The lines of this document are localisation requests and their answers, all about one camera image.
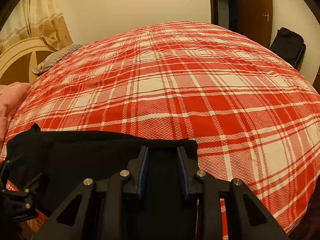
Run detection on grey striped pillow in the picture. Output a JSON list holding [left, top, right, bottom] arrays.
[[32, 44, 82, 76]]

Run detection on black bag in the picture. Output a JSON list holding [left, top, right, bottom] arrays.
[[270, 27, 306, 69]]

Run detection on cream wooden headboard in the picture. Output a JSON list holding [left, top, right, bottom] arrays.
[[1, 37, 54, 86]]

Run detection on black pants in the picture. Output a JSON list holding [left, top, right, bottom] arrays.
[[5, 125, 197, 239]]

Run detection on brown wooden door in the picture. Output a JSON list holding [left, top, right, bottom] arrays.
[[237, 0, 273, 48]]

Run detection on beige floral curtain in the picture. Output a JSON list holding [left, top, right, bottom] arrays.
[[1, 0, 73, 53]]

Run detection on pink folded quilt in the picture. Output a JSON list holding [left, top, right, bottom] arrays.
[[1, 82, 31, 150]]

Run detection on red plaid bed sheet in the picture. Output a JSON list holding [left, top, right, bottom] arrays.
[[5, 21, 319, 233]]

